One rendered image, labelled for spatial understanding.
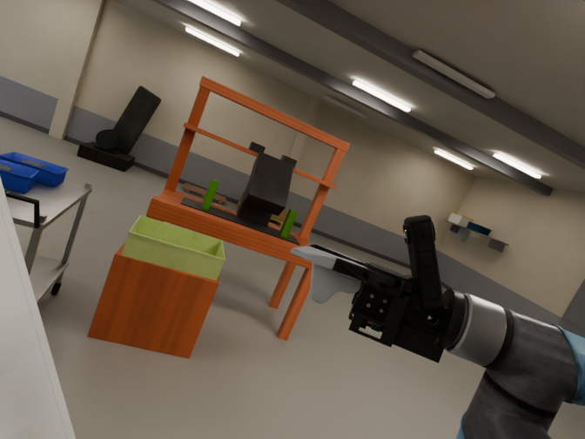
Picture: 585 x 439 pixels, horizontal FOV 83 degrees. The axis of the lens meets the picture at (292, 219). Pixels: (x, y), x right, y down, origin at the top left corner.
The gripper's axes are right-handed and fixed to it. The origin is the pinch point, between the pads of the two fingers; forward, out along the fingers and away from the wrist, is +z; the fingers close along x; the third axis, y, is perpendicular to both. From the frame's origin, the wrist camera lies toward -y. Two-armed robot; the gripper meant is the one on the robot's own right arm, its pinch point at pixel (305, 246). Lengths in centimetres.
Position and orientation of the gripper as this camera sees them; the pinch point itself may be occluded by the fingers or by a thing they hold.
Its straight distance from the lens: 44.1
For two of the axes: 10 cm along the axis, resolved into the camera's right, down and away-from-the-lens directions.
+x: 1.8, 0.5, 9.8
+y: -3.4, 9.4, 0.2
